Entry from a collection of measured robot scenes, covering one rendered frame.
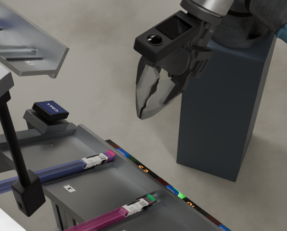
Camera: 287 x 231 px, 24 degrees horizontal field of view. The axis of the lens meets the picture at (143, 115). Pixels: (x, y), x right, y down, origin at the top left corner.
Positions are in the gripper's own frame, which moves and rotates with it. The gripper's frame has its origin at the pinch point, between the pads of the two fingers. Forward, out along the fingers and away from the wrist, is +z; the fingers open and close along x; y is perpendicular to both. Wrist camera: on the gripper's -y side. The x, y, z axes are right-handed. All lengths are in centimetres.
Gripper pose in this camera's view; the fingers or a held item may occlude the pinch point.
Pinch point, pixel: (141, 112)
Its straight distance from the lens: 111.6
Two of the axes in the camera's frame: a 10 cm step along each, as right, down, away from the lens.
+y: 4.8, -0.9, 8.7
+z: -4.4, 8.3, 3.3
